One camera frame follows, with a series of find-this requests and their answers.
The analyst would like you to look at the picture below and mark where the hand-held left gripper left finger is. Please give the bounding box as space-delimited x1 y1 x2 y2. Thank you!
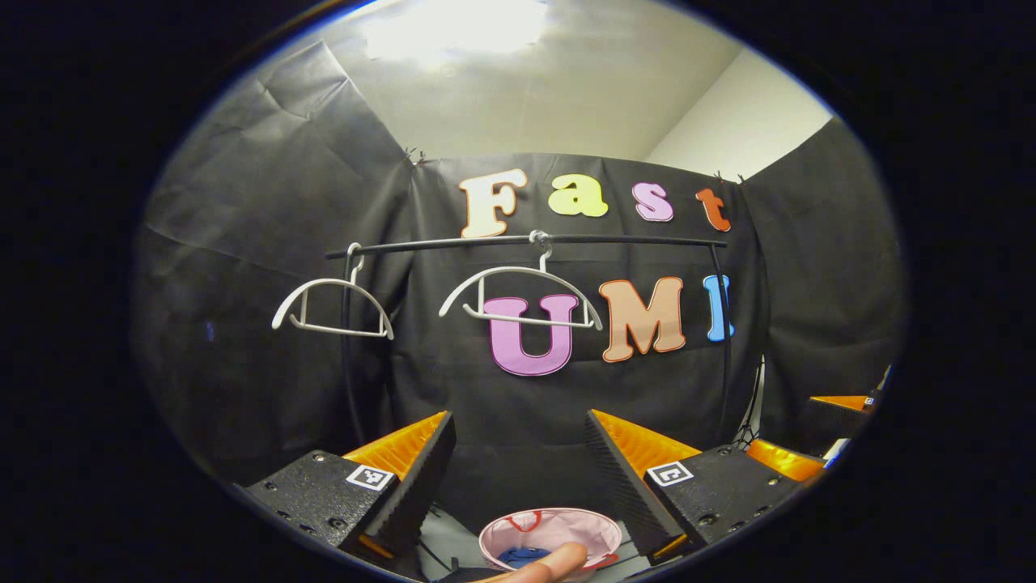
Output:
243 411 458 561

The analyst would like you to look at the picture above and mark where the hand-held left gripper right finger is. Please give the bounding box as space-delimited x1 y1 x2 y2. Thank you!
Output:
584 409 804 566

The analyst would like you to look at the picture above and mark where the pink laundry hamper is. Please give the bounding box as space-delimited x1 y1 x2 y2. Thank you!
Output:
478 508 624 582

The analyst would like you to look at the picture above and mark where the small white clothes hanger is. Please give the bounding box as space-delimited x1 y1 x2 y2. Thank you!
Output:
271 242 396 340

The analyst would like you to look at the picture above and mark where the large white clothes hanger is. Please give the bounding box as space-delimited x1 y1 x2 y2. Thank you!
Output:
438 230 605 332

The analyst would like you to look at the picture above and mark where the black clothes rack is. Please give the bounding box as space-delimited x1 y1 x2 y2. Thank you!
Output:
324 233 734 448

